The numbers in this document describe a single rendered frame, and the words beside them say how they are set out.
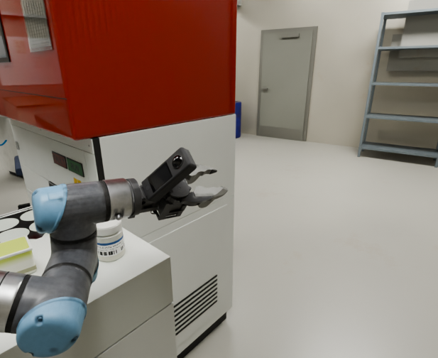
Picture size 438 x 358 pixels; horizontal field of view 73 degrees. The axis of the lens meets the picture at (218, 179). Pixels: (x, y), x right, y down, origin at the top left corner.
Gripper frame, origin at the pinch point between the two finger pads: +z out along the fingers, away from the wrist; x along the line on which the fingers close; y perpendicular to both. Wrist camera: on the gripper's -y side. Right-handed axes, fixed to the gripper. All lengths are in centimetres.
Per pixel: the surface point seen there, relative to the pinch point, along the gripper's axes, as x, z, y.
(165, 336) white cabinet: 20.5, -7.7, 43.4
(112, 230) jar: -3.6, -19.2, 21.4
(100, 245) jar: -2.3, -21.8, 25.3
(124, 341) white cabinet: 18.6, -19.9, 35.9
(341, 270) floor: 22, 156, 112
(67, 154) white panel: -46, -21, 41
